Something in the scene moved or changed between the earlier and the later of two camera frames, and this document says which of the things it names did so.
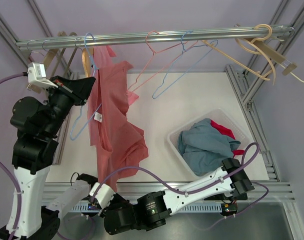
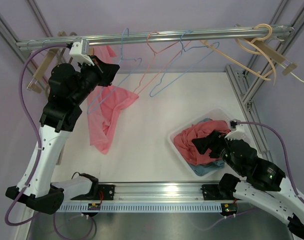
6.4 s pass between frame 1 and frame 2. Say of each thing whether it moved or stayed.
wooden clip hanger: stayed
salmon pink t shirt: moved
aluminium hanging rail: stayed
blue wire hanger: moved
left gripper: moved
